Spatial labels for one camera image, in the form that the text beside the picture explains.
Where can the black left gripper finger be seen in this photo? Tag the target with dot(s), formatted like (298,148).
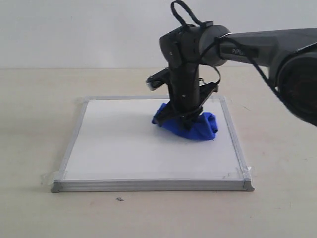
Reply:
(165,112)

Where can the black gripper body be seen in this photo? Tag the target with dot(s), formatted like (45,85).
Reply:
(186,94)

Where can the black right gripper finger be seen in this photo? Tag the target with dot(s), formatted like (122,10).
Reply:
(191,118)

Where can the blue cloth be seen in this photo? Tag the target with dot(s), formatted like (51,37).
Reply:
(203,129)

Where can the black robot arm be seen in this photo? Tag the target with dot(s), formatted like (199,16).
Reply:
(290,56)

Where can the clear tape back right corner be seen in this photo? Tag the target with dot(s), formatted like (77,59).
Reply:
(221,98)

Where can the clear tape corner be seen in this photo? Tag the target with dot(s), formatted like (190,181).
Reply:
(221,98)
(81,100)
(50,177)
(239,173)

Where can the clear tape front right corner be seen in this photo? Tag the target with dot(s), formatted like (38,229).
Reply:
(239,173)

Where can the clear tape back left corner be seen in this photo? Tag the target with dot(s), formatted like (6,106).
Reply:
(81,100)

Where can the clear tape front left corner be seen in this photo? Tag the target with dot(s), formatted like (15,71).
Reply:
(50,177)

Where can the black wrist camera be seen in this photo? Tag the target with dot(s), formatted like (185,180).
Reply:
(158,79)

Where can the white whiteboard with aluminium frame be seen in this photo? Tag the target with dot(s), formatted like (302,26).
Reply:
(115,147)

